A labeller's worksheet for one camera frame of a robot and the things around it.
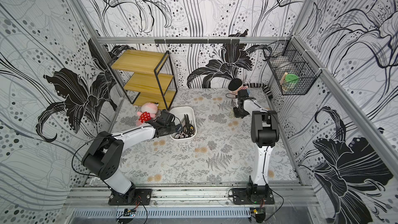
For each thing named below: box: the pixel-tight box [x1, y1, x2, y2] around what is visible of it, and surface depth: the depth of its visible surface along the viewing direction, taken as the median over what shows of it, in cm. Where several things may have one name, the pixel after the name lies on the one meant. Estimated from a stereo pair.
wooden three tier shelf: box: [107, 49, 178, 111], surface depth 95 cm
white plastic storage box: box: [168, 105, 197, 141], surface depth 97 cm
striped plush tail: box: [247, 82, 274, 100], surface depth 121 cm
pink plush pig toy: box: [135, 102, 159, 127], surface depth 102 cm
